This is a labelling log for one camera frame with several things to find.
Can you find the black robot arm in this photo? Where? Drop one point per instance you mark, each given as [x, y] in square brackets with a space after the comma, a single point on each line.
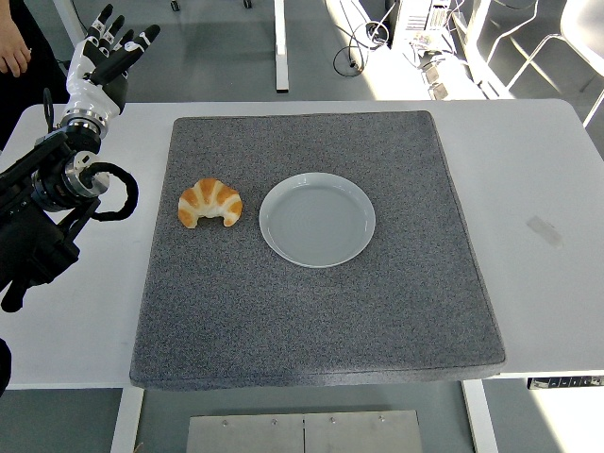
[28, 226]

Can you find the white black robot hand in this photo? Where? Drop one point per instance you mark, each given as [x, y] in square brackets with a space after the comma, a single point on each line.
[89, 96]

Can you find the grey metal plate with screws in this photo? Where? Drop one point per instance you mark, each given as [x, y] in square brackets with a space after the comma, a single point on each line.
[245, 436]
[363, 434]

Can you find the golden croissant bread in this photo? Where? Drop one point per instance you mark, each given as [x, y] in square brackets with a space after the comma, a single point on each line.
[207, 198]

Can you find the person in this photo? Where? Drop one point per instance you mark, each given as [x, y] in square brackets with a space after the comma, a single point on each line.
[47, 28]

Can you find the white background desk leg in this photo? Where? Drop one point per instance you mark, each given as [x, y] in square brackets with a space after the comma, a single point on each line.
[66, 14]
[281, 47]

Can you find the person's hand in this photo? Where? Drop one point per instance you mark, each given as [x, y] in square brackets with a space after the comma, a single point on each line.
[14, 54]

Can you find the grey speckled mat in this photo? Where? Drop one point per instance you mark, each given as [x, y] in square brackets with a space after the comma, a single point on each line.
[307, 321]

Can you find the table height control panel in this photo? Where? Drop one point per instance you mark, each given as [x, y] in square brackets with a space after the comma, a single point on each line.
[566, 382]

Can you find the light grey round plate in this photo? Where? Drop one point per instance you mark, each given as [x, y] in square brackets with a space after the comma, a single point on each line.
[317, 222]

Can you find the white computer tower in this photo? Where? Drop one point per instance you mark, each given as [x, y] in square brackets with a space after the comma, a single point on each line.
[420, 21]

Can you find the white table leg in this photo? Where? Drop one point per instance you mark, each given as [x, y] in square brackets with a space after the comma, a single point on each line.
[480, 417]
[126, 420]

